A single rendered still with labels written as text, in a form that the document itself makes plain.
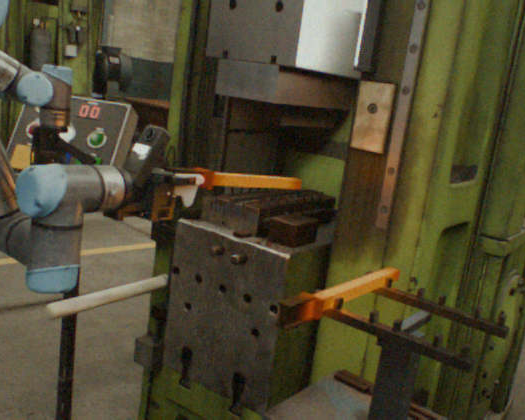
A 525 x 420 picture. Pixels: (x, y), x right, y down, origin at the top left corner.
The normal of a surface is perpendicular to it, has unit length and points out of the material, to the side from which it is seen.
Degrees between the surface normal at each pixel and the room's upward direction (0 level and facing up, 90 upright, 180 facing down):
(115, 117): 60
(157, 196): 90
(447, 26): 90
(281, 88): 90
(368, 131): 90
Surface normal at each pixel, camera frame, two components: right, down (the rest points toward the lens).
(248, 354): -0.59, 0.10
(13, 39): 0.60, 0.26
